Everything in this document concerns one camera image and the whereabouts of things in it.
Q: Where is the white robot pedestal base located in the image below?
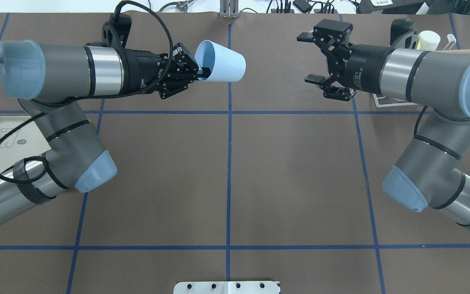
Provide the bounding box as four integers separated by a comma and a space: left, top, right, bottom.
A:
173, 281, 281, 294

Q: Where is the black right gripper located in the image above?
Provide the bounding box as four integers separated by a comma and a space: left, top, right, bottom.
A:
297, 19, 390, 101

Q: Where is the white wire cup rack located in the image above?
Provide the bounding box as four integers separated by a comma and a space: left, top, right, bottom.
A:
372, 31, 457, 108

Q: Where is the wooden rack dowel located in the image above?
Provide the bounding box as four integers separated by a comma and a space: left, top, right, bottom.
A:
436, 49, 470, 55

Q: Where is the blue cup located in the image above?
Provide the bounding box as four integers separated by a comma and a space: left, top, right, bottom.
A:
195, 40, 246, 82

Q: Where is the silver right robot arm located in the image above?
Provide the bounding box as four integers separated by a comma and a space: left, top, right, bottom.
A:
297, 19, 470, 231

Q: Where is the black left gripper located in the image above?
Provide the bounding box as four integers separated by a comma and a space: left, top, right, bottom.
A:
102, 13, 211, 99

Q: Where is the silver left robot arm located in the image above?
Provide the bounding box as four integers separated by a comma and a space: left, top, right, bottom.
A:
0, 12, 214, 225

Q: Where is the cream plastic tray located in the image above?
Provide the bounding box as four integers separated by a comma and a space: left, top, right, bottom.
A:
0, 116, 51, 172

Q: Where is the cream white cup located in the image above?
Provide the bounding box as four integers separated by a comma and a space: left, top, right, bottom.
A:
417, 30, 441, 51

